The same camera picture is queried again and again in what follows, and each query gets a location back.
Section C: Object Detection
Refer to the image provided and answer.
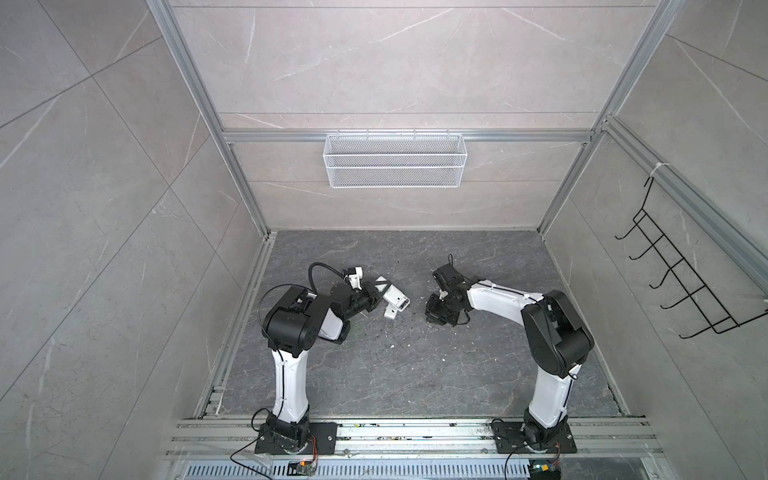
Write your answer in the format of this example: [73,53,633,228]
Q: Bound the left aluminium frame post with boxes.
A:
[147,0,270,239]

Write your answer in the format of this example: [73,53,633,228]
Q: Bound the aluminium corner frame post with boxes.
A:
[537,0,685,237]

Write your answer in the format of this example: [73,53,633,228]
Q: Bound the aluminium front rail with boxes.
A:
[162,417,664,459]

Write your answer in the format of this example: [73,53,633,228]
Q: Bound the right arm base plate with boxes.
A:
[489,418,578,454]

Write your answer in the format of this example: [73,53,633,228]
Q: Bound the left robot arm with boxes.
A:
[260,278,391,453]

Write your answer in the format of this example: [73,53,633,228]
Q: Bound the white remote battery cover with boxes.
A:
[384,304,398,320]

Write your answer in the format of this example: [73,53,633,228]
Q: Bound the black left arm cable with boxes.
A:
[307,261,349,295]

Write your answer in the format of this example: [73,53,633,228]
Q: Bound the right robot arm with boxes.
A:
[425,263,595,452]

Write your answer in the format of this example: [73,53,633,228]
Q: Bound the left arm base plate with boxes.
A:
[254,422,339,455]

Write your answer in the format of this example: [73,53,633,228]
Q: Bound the black wire hook rack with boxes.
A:
[614,177,767,340]

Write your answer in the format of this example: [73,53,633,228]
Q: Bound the white remote control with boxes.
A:
[375,276,410,313]

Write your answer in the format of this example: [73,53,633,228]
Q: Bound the white wire mesh basket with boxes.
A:
[323,133,468,189]

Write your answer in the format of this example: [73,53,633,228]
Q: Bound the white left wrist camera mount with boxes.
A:
[344,266,363,290]

